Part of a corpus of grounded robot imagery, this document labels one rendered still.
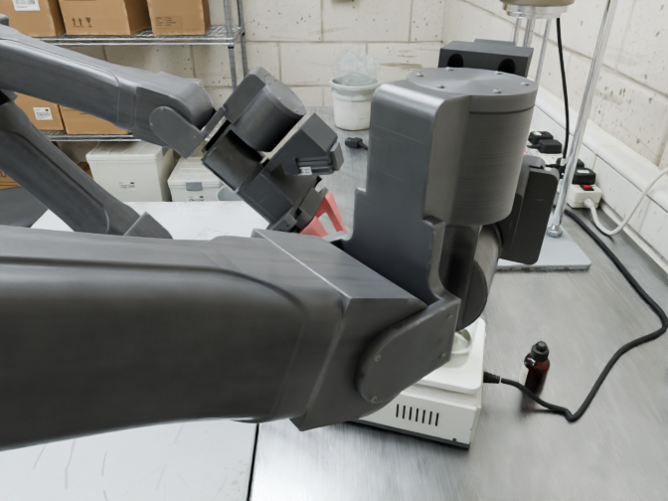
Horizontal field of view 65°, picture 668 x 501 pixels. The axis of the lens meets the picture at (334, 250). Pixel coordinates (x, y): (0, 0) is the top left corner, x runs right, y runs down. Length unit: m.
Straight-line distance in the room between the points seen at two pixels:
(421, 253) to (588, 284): 0.70
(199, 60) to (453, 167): 2.76
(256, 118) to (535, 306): 0.50
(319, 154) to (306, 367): 0.38
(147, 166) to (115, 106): 2.16
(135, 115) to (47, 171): 0.14
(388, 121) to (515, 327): 0.59
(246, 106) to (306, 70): 2.33
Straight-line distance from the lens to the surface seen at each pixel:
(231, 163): 0.59
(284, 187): 0.58
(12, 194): 2.01
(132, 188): 2.84
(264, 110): 0.56
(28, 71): 0.65
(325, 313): 0.18
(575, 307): 0.86
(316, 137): 0.54
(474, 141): 0.23
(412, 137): 0.22
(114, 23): 2.66
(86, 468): 0.64
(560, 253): 0.96
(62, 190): 0.69
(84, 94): 0.62
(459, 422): 0.58
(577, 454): 0.65
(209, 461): 0.60
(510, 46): 0.31
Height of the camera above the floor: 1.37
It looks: 31 degrees down
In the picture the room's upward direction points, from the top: straight up
